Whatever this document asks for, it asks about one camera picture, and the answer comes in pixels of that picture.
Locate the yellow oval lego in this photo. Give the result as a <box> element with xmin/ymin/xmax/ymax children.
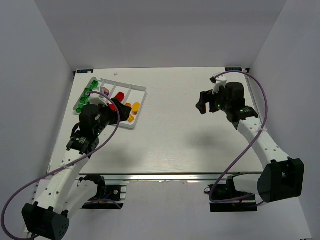
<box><xmin>132</xmin><ymin>102</ymin><xmax>141</xmax><ymax>115</ymax></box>

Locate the red rectangular lego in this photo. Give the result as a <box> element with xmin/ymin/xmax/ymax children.
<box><xmin>115</xmin><ymin>91</ymin><xmax>125</xmax><ymax>102</ymax></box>

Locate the green lego pair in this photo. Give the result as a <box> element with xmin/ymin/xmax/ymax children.
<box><xmin>79</xmin><ymin>87</ymin><xmax>91</xmax><ymax>105</ymax></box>

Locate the green long lego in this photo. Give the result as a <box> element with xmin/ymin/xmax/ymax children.
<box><xmin>91</xmin><ymin>80</ymin><xmax>99</xmax><ymax>87</ymax></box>

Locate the red oval lego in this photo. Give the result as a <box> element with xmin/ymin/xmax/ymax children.
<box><xmin>109</xmin><ymin>104</ymin><xmax>117</xmax><ymax>112</ymax></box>

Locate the small green number lego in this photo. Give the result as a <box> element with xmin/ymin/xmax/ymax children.
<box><xmin>90</xmin><ymin>85</ymin><xmax>97</xmax><ymax>91</ymax></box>

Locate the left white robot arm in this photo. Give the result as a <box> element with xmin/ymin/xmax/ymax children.
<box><xmin>22</xmin><ymin>97</ymin><xmax>132</xmax><ymax>240</ymax></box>

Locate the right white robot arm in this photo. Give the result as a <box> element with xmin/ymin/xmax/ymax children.
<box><xmin>195</xmin><ymin>82</ymin><xmax>305</xmax><ymax>203</ymax></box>

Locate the white divided sorting tray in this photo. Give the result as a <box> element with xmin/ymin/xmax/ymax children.
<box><xmin>73</xmin><ymin>76</ymin><xmax>148</xmax><ymax>130</ymax></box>

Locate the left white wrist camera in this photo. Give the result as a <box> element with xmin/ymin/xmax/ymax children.
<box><xmin>88</xmin><ymin>88</ymin><xmax>109</xmax><ymax>106</ymax></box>

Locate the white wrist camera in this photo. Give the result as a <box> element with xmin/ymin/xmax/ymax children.
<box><xmin>210</xmin><ymin>73</ymin><xmax>227</xmax><ymax>95</ymax></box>
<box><xmin>88</xmin><ymin>88</ymin><xmax>109</xmax><ymax>106</ymax></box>

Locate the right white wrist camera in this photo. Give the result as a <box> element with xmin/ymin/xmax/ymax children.
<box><xmin>210</xmin><ymin>73</ymin><xmax>227</xmax><ymax>95</ymax></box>

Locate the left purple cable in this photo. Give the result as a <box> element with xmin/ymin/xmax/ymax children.
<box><xmin>0</xmin><ymin>90</ymin><xmax>123</xmax><ymax>240</ymax></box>

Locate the purple cable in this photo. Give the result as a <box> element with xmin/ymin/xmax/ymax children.
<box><xmin>0</xmin><ymin>90</ymin><xmax>123</xmax><ymax>240</ymax></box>
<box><xmin>208</xmin><ymin>70</ymin><xmax>269</xmax><ymax>206</ymax></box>

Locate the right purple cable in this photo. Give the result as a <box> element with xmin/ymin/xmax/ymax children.
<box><xmin>208</xmin><ymin>70</ymin><xmax>269</xmax><ymax>206</ymax></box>

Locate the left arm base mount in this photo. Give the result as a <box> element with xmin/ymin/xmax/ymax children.
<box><xmin>77</xmin><ymin>174</ymin><xmax>127</xmax><ymax>210</ymax></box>

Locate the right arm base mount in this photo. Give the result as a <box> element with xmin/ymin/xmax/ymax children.
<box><xmin>209</xmin><ymin>175</ymin><xmax>258</xmax><ymax>213</ymax></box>

